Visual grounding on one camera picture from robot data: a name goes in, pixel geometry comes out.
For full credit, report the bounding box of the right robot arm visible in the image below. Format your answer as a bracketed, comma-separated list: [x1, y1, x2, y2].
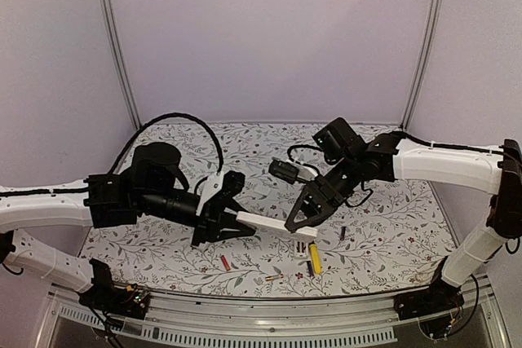
[285, 117, 521, 312]

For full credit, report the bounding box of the white remote with display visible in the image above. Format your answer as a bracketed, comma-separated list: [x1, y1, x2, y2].
[237, 211, 318, 242]

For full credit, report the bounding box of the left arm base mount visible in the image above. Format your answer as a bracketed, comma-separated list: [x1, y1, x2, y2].
[78, 284, 150, 319]

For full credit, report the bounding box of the upper red AAA battery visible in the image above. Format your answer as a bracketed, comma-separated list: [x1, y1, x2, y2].
[220, 255, 231, 271]

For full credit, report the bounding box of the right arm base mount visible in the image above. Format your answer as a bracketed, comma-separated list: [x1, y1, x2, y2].
[393, 287, 464, 340]

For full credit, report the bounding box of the floral patterned table mat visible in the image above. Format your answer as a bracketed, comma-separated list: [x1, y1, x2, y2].
[80, 124, 455, 298]

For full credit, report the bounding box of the left purple AAA battery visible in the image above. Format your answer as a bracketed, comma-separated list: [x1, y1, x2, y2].
[306, 261, 315, 278]

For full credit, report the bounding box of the slim white remote control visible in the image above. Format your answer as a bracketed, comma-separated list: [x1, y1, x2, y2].
[292, 240, 308, 259]

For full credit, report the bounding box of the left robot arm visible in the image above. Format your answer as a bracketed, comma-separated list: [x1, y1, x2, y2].
[1, 142, 255, 311]

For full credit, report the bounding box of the front aluminium rail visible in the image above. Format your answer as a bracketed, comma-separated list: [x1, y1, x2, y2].
[38, 282, 507, 348]

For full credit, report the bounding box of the right aluminium frame post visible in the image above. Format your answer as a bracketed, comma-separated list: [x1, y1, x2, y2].
[400, 0, 443, 130]

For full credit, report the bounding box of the left aluminium frame post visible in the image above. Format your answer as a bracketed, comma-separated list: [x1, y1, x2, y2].
[100, 0, 142, 129]

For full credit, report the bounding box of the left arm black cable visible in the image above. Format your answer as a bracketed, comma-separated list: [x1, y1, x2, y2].
[0, 111, 225, 198]

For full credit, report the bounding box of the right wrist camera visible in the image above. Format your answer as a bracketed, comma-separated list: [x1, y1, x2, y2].
[268, 159, 319, 184]

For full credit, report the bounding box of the aluminium frame post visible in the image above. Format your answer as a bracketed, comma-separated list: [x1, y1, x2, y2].
[400, 0, 443, 130]
[100, 0, 142, 129]

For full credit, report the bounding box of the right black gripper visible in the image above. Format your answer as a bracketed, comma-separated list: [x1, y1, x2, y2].
[281, 154, 360, 236]

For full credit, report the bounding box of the yellow pry tool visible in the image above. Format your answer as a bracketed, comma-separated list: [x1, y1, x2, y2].
[308, 243, 322, 275]

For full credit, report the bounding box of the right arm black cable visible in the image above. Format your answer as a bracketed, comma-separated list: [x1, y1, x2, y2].
[287, 130, 507, 170]

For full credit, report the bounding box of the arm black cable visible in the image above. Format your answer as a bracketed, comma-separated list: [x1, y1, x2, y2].
[0, 111, 225, 198]
[287, 130, 507, 170]

